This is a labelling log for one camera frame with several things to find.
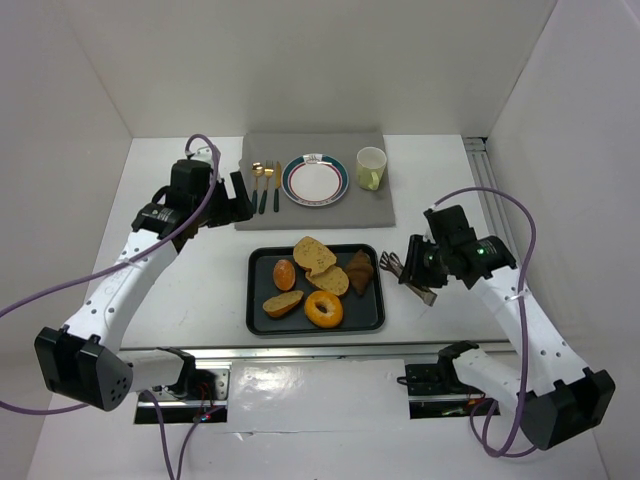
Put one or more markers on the grey place mat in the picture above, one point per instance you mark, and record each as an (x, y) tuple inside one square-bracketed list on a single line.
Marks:
[(357, 209)]

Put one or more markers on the orange round bun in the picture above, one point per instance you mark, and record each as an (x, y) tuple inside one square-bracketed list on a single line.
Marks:
[(284, 275)]

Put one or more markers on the white plate teal rim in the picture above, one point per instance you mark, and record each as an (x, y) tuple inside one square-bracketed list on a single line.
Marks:
[(315, 180)]

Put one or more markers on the light green mug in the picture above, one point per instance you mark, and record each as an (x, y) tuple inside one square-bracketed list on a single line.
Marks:
[(371, 164)]

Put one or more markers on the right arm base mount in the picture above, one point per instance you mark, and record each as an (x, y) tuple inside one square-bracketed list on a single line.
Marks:
[(435, 391)]

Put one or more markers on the gold knife green handle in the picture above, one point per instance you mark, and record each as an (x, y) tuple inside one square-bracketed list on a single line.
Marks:
[(278, 181)]

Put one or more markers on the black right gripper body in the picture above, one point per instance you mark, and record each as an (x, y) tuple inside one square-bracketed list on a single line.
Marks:
[(415, 260)]

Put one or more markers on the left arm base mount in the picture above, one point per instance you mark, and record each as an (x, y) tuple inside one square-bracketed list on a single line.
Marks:
[(172, 387)]

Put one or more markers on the gold fork green handle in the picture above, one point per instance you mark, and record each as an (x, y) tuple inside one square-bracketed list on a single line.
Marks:
[(266, 186)]

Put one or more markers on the metal bread tongs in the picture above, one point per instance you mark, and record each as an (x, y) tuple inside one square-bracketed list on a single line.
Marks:
[(390, 262)]

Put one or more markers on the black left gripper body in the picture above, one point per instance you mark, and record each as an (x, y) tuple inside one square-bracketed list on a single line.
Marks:
[(228, 201)]

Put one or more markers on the aluminium side rail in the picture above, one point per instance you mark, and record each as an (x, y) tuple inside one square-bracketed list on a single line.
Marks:
[(492, 205)]

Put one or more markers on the orange glazed donut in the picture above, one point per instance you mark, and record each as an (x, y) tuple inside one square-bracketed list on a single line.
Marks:
[(324, 309)]

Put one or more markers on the upper seeded bread slice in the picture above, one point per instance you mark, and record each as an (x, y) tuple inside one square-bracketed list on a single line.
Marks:
[(313, 256)]

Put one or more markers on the gold spoon green handle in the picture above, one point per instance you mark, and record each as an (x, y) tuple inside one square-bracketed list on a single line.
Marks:
[(257, 170)]

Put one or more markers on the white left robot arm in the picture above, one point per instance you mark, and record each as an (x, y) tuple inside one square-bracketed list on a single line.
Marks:
[(82, 359)]

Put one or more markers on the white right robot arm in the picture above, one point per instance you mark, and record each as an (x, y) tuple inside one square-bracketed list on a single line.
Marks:
[(554, 395)]

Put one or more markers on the lower seeded bread slice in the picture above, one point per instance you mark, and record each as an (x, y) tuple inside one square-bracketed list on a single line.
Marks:
[(334, 280)]

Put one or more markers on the small seeded bread slice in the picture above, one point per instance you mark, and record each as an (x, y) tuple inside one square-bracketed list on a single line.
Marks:
[(280, 305)]

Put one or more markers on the brown chocolate croissant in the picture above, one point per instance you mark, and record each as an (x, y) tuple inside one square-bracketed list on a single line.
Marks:
[(360, 272)]

